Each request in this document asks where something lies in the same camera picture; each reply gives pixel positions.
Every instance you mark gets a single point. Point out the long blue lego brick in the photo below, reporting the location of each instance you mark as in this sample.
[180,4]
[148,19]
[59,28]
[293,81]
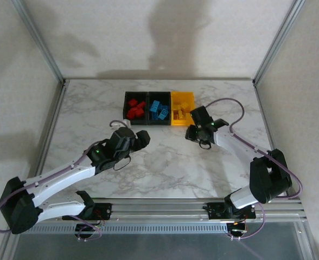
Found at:
[155,106]

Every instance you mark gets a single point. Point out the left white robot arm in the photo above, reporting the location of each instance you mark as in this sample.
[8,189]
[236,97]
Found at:
[62,176]

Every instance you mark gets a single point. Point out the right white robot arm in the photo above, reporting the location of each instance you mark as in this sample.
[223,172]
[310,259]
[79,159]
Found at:
[230,140]

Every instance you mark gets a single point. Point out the yellow plastic bin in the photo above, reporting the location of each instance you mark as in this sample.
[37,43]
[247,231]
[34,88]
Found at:
[181,123]

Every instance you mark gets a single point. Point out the black plastic bin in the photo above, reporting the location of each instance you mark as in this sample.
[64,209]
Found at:
[167,97]
[125,95]

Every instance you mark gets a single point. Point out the grey metal panel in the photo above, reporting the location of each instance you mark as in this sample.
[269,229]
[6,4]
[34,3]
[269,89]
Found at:
[159,246]

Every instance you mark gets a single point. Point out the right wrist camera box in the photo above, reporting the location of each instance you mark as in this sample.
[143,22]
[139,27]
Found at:
[201,116]

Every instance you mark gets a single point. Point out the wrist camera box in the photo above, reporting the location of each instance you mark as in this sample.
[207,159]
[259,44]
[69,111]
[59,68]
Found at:
[121,138]
[201,116]

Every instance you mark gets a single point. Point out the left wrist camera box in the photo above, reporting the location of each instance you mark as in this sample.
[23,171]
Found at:
[121,138]

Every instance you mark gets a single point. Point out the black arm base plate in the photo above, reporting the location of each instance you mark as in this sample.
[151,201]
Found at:
[216,211]
[105,210]

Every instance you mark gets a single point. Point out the aluminium table edge rail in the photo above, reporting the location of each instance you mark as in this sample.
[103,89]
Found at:
[56,113]
[159,79]

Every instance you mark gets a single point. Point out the aluminium rail frame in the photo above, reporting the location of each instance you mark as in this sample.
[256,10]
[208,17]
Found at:
[159,211]

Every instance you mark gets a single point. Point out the aluminium frame post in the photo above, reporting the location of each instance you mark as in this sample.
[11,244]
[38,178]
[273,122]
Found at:
[41,43]
[276,43]

